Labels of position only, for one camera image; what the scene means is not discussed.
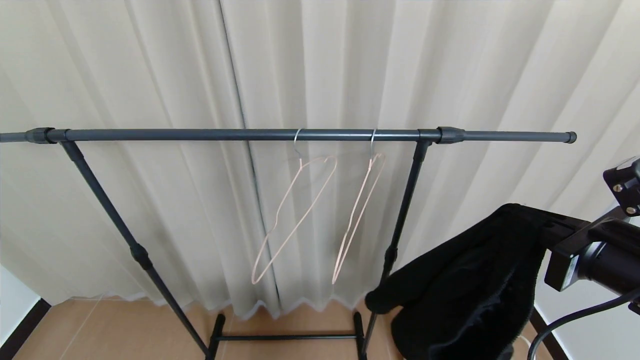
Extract beige curtain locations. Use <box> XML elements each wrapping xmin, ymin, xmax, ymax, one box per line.
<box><xmin>0</xmin><ymin>0</ymin><xmax>640</xmax><ymax>321</ymax></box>

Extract black shorts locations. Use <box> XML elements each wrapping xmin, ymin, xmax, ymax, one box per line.
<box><xmin>365</xmin><ymin>202</ymin><xmax>548</xmax><ymax>360</ymax></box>

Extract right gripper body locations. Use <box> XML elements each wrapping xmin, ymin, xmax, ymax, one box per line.
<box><xmin>544</xmin><ymin>215</ymin><xmax>640</xmax><ymax>297</ymax></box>

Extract black clothes rack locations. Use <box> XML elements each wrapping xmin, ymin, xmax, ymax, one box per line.
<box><xmin>0</xmin><ymin>126</ymin><xmax>577</xmax><ymax>360</ymax></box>

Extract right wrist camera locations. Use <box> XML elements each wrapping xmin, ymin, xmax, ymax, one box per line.
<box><xmin>602</xmin><ymin>157</ymin><xmax>640</xmax><ymax>218</ymax></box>

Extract pink clothes hanger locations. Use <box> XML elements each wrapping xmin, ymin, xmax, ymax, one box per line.
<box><xmin>251</xmin><ymin>128</ymin><xmax>338</xmax><ymax>286</ymax></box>
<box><xmin>331</xmin><ymin>129</ymin><xmax>387</xmax><ymax>285</ymax></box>

